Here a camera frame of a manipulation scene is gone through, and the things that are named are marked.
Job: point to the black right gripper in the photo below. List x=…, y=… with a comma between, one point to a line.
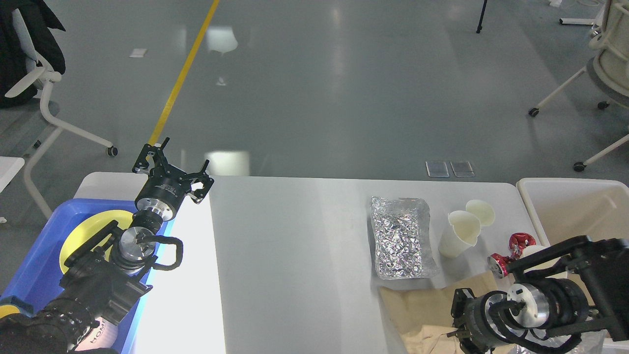
x=479, y=333

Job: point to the floor socket plate right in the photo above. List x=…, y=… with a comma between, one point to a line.
x=462, y=169

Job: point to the clear plastic bag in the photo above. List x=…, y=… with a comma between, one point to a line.
x=591, y=342

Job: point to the crushed red can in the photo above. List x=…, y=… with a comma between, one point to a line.
x=517, y=243

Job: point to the brown paper bag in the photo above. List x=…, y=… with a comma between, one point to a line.
x=420, y=318

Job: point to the white office chair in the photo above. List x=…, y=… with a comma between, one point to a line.
x=42, y=75
x=609, y=68

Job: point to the silver foil bag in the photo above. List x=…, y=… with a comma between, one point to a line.
x=402, y=246

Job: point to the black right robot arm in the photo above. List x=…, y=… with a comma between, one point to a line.
x=558, y=293

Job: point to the white office chair left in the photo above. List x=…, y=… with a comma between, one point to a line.
x=42, y=75

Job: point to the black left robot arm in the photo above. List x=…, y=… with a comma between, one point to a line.
x=103, y=281

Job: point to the white paper cup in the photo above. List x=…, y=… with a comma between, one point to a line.
x=461, y=233
x=483, y=210
x=531, y=250

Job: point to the yellow plate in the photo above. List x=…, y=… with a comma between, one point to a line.
x=86, y=229

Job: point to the floor socket plate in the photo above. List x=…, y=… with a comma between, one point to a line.
x=462, y=169
x=437, y=169

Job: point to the beige plastic bin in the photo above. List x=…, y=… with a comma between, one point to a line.
x=561, y=208

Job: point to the pink mug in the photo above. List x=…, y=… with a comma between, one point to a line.
x=103, y=336

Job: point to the blue mug yellow inside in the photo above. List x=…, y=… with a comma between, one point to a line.
x=14, y=305

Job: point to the white side table corner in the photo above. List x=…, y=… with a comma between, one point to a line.
x=9, y=168

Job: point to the floor socket plate left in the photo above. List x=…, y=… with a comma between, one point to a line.
x=437, y=169

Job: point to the white office chair right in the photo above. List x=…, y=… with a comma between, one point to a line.
x=609, y=68

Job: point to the black tripod leg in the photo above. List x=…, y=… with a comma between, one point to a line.
x=479, y=27

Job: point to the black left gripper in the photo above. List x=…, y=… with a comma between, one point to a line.
x=161, y=194

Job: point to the white chair leg with caster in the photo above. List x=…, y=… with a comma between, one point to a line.
x=580, y=166

